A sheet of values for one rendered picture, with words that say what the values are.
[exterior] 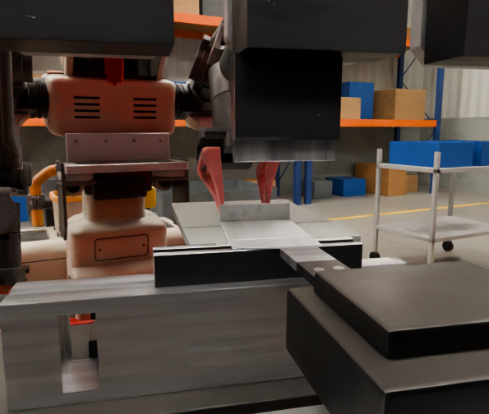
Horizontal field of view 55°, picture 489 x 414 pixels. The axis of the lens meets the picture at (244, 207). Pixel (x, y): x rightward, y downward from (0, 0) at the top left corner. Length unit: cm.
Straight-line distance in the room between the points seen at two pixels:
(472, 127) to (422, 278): 900
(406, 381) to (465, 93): 922
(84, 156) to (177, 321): 67
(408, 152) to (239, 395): 349
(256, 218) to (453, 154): 326
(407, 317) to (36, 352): 32
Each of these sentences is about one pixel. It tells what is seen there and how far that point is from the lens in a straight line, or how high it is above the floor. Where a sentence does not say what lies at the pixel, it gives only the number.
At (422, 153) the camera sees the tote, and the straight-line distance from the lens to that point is 377.
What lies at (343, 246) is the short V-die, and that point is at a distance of 47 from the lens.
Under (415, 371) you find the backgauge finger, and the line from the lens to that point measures 19.
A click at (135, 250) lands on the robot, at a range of 113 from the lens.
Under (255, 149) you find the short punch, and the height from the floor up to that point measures 109.
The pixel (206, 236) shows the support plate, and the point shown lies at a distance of 49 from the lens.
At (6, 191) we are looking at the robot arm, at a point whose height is 102.
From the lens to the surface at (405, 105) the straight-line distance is 851.
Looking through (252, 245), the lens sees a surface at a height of 100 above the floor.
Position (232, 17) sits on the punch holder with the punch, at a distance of 47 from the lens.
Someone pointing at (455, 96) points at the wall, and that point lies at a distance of 950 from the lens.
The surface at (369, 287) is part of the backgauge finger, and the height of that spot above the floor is 103.
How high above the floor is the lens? 111
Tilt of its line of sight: 9 degrees down
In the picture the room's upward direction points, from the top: straight up
